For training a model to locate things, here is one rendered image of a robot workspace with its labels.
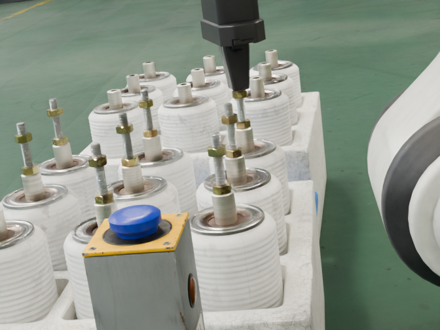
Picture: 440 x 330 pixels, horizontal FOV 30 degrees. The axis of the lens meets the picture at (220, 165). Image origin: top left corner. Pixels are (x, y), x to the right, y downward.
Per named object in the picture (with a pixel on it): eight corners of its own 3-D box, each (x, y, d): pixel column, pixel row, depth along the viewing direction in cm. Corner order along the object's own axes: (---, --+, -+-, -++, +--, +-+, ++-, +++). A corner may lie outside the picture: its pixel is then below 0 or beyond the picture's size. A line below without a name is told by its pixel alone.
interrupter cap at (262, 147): (258, 140, 107) (258, 135, 107) (287, 152, 101) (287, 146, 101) (206, 153, 105) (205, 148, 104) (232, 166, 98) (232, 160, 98)
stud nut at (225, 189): (215, 189, 80) (213, 181, 80) (232, 187, 80) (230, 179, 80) (213, 196, 79) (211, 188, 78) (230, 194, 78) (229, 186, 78)
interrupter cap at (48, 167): (36, 181, 102) (35, 176, 102) (36, 165, 109) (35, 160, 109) (96, 171, 103) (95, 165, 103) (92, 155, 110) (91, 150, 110)
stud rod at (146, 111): (157, 146, 104) (148, 88, 102) (154, 148, 103) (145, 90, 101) (150, 146, 105) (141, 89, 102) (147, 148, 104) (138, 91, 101)
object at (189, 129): (232, 194, 142) (219, 93, 137) (224, 215, 133) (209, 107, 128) (179, 198, 144) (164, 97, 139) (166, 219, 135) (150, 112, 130)
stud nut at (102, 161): (93, 169, 79) (91, 160, 79) (85, 165, 80) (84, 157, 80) (110, 164, 80) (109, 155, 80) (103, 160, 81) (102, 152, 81)
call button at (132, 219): (167, 225, 65) (164, 201, 64) (158, 245, 61) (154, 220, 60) (118, 229, 65) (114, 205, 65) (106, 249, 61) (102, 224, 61)
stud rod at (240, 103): (239, 140, 102) (232, 81, 100) (242, 138, 103) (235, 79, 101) (247, 140, 102) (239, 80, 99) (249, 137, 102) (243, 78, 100)
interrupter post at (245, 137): (250, 148, 104) (247, 123, 103) (259, 152, 102) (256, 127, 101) (233, 152, 103) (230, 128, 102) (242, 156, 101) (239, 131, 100)
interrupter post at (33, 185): (23, 205, 94) (18, 177, 93) (27, 198, 96) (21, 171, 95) (44, 201, 94) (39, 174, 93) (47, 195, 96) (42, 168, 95)
